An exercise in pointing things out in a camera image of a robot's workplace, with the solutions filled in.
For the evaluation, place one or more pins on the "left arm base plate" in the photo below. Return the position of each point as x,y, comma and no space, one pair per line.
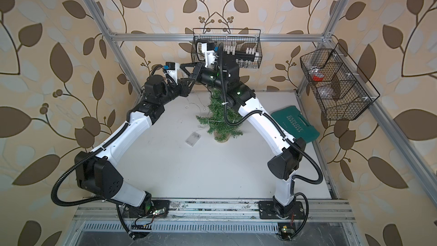
150,208

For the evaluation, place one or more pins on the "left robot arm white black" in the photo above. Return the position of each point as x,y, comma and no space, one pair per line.
96,171

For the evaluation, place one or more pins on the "small green christmas tree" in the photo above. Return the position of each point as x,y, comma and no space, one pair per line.
215,121

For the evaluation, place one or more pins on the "green plastic tool case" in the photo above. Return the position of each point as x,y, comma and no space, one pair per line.
292,120

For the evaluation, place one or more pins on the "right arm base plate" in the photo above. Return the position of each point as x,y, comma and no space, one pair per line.
270,209

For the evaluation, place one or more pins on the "black wire basket wall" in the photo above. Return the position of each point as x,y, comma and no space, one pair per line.
225,35
346,91

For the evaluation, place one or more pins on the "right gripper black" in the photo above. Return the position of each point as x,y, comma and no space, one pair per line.
200,72

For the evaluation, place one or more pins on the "red item in basket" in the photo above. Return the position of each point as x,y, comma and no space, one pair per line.
316,75

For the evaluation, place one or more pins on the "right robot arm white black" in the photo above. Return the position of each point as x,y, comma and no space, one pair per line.
290,161

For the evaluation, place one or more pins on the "black wire basket back wall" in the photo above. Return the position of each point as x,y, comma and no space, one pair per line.
225,35

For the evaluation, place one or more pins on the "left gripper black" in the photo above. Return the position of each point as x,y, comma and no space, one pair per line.
182,89

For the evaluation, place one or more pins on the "black wire basket right wall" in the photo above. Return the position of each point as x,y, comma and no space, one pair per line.
346,91

